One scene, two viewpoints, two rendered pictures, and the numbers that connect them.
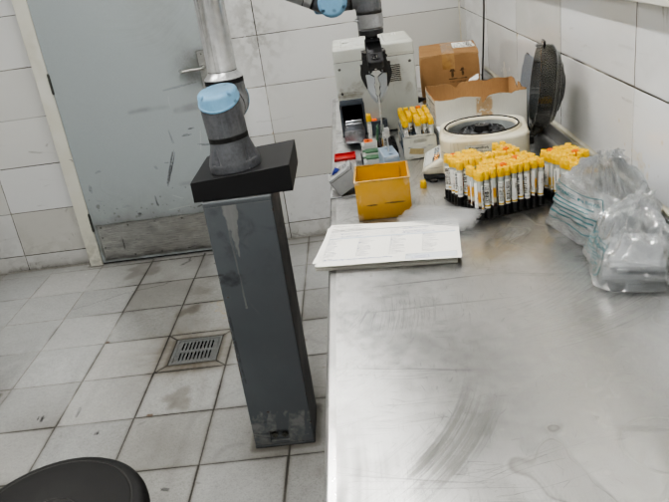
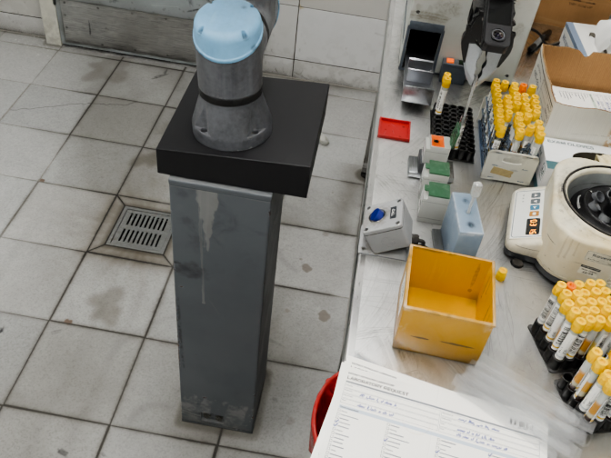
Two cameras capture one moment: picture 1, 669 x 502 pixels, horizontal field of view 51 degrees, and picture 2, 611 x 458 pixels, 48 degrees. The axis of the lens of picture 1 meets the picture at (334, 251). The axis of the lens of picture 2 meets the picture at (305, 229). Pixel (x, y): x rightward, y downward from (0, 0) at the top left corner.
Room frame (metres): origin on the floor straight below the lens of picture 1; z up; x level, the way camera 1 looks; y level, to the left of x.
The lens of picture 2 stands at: (0.93, 0.09, 1.72)
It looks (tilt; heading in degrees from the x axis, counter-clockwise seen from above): 44 degrees down; 0
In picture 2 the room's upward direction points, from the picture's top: 8 degrees clockwise
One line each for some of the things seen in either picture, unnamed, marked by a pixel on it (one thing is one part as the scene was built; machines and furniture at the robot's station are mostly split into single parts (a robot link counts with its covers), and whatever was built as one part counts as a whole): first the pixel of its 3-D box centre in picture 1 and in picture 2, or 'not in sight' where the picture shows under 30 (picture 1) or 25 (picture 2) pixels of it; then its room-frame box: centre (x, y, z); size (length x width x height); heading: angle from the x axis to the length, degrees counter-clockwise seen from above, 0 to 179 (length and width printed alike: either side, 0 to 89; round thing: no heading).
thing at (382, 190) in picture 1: (382, 190); (443, 303); (1.63, -0.14, 0.93); 0.13 x 0.13 x 0.10; 84
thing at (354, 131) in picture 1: (353, 127); (419, 69); (2.34, -0.13, 0.92); 0.21 x 0.07 x 0.05; 177
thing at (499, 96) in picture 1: (474, 110); (601, 111); (2.21, -0.51, 0.95); 0.29 x 0.25 x 0.15; 87
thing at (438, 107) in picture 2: (381, 133); (457, 114); (2.16, -0.20, 0.93); 0.17 x 0.09 x 0.11; 177
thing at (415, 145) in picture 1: (416, 137); (505, 138); (2.12, -0.30, 0.91); 0.20 x 0.10 x 0.07; 177
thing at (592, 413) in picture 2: (480, 194); (597, 404); (1.48, -0.34, 0.93); 0.02 x 0.02 x 0.11
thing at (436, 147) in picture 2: (369, 150); (435, 154); (2.02, -0.15, 0.92); 0.05 x 0.04 x 0.06; 89
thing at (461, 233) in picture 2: (390, 168); (460, 233); (1.80, -0.18, 0.92); 0.10 x 0.07 x 0.10; 3
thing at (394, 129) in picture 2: (344, 156); (394, 129); (2.15, -0.08, 0.88); 0.07 x 0.07 x 0.01; 87
